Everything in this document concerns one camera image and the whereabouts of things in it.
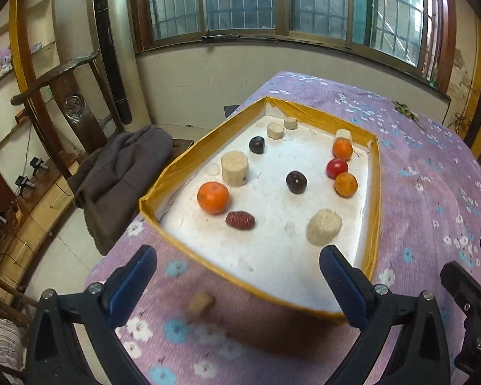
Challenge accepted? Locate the mandarin orange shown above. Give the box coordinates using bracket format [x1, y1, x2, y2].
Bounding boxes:
[334, 172, 359, 198]
[332, 139, 354, 160]
[197, 182, 230, 214]

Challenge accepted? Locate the silver standing air conditioner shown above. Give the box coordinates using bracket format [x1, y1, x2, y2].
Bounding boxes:
[85, 0, 152, 127]

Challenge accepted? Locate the purple floral tablecloth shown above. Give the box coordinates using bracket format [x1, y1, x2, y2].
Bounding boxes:
[86, 71, 481, 385]

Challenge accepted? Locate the red tomato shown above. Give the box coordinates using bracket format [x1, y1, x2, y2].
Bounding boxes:
[326, 158, 349, 179]

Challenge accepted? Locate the red date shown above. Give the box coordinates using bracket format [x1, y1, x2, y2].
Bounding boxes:
[225, 210, 256, 231]

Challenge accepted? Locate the grey fleece coat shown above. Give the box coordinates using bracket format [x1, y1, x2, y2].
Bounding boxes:
[67, 125, 175, 256]

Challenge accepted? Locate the wooden side cabinet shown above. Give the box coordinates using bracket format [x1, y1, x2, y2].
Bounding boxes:
[0, 144, 85, 257]

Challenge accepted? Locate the green leafy sprig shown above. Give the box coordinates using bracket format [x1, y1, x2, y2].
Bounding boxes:
[393, 101, 426, 129]

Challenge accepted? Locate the dark wooden chair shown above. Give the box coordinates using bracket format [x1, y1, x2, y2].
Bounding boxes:
[10, 51, 195, 181]

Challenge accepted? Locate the barred window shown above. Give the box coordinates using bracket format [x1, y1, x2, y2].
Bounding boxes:
[129, 0, 458, 79]

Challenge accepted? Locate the striped cloth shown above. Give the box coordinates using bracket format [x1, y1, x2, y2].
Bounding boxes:
[0, 318, 27, 373]

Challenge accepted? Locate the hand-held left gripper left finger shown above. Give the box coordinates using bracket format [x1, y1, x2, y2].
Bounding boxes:
[24, 244, 158, 385]

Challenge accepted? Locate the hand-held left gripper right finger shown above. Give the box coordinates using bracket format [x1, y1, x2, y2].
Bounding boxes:
[319, 244, 451, 385]

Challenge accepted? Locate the rough cream foam chunk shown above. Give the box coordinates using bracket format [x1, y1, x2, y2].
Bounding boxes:
[306, 209, 342, 247]

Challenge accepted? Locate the yellow cardboard tray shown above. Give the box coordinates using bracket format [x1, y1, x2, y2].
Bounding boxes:
[139, 96, 381, 326]

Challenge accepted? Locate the large cream foam cylinder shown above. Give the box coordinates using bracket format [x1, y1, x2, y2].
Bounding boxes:
[221, 150, 250, 187]

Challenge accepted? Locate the tan cork piece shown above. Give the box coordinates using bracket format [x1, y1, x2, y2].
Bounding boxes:
[188, 292, 216, 315]

